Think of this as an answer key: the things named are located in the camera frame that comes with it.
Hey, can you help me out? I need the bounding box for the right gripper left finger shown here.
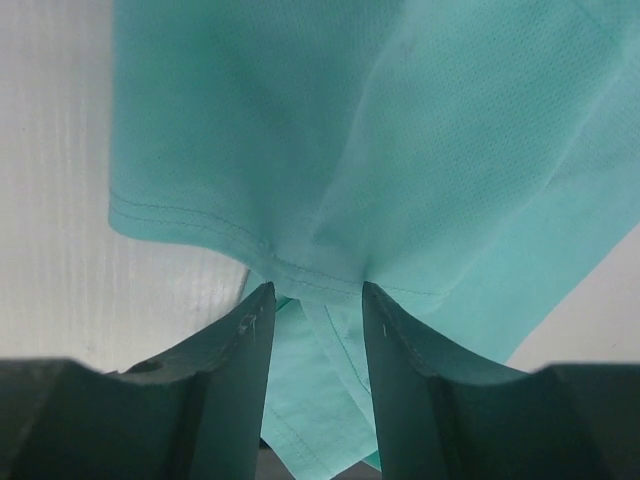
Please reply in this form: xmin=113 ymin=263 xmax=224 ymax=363
xmin=1 ymin=283 xmax=276 ymax=479

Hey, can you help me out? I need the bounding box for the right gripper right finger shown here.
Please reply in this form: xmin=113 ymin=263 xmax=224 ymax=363
xmin=362 ymin=283 xmax=639 ymax=479

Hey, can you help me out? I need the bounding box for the teal t shirt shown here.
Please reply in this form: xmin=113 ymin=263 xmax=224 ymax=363
xmin=109 ymin=1 xmax=639 ymax=479

